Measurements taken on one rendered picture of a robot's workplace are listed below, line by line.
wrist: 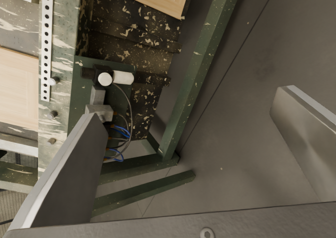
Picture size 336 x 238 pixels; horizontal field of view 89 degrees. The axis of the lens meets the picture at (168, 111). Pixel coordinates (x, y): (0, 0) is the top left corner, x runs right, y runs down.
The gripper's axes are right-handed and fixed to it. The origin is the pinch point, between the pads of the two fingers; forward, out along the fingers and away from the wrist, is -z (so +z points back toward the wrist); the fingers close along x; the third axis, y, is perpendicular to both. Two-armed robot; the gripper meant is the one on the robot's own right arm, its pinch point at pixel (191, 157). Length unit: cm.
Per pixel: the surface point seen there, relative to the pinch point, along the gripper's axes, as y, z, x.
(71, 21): 3, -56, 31
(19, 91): 23, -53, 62
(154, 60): 39, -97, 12
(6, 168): 60, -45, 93
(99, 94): 27, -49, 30
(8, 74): 16, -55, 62
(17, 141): 42, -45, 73
